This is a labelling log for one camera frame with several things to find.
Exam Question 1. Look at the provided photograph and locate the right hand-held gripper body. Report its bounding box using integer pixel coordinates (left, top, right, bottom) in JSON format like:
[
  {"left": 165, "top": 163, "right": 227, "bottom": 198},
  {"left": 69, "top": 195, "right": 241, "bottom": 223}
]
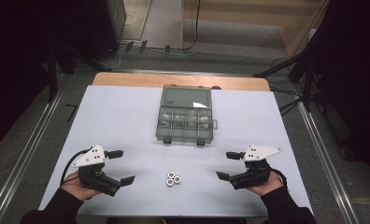
[{"left": 229, "top": 145, "right": 283, "bottom": 190}]

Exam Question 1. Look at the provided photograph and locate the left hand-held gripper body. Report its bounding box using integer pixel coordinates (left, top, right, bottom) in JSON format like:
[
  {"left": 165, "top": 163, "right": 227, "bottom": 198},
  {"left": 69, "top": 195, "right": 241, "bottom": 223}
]
[{"left": 71, "top": 144, "right": 121, "bottom": 197}]

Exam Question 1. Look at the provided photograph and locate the grey clear compartment box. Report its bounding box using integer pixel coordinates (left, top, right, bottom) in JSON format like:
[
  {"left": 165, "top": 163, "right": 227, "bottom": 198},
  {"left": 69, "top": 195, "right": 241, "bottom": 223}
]
[{"left": 155, "top": 84, "right": 219, "bottom": 147}]

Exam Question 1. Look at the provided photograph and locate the person's left hand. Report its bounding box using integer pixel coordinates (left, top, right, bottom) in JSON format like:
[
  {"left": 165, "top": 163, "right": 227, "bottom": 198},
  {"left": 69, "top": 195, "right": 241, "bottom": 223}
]
[{"left": 61, "top": 172, "right": 102, "bottom": 203}]

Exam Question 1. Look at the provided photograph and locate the person's right hand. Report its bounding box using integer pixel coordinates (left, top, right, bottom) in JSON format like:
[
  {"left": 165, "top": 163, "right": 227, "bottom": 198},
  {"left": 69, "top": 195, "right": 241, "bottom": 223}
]
[{"left": 247, "top": 171, "right": 285, "bottom": 197}]

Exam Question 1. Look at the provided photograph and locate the black tripod stand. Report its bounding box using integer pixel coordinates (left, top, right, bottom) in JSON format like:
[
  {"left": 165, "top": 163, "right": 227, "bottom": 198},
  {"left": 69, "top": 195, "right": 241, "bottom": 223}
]
[{"left": 252, "top": 50, "right": 320, "bottom": 117}]

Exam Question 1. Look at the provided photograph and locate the dark cabinet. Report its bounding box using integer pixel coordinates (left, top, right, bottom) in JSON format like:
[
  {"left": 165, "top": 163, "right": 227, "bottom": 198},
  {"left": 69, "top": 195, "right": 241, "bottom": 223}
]
[{"left": 83, "top": 0, "right": 127, "bottom": 61}]

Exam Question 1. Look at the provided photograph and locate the beige wooden panel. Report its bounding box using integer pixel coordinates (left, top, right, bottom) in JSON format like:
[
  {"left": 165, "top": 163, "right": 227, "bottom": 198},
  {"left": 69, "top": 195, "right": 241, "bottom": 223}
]
[{"left": 180, "top": 0, "right": 331, "bottom": 58}]

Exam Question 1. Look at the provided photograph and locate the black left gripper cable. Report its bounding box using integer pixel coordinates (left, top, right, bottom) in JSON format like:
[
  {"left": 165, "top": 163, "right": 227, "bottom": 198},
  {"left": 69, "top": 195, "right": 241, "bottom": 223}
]
[{"left": 60, "top": 148, "right": 92, "bottom": 188}]

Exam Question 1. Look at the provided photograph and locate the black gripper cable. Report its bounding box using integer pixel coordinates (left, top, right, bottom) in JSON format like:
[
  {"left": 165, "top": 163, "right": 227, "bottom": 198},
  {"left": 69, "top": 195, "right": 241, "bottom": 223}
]
[
  {"left": 60, "top": 148, "right": 92, "bottom": 188},
  {"left": 268, "top": 167, "right": 289, "bottom": 189}
]

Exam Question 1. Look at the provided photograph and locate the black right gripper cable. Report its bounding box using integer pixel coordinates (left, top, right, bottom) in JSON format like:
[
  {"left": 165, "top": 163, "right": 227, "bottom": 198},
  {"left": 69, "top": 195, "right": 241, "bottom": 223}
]
[{"left": 268, "top": 167, "right": 289, "bottom": 189}]

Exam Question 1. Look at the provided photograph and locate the metal floor rail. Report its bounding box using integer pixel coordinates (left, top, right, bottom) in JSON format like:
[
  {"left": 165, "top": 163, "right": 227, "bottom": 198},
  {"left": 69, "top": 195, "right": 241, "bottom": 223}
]
[
  {"left": 297, "top": 102, "right": 361, "bottom": 224},
  {"left": 0, "top": 74, "right": 66, "bottom": 224}
]

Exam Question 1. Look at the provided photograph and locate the white floor cable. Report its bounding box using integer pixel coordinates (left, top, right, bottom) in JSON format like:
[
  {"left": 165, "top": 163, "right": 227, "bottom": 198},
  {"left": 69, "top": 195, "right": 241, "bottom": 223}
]
[{"left": 102, "top": 43, "right": 197, "bottom": 70}]

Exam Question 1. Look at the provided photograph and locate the black hanging cable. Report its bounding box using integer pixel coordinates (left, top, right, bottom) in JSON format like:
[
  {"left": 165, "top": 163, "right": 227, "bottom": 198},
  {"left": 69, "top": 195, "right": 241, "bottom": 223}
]
[{"left": 182, "top": 0, "right": 202, "bottom": 51}]

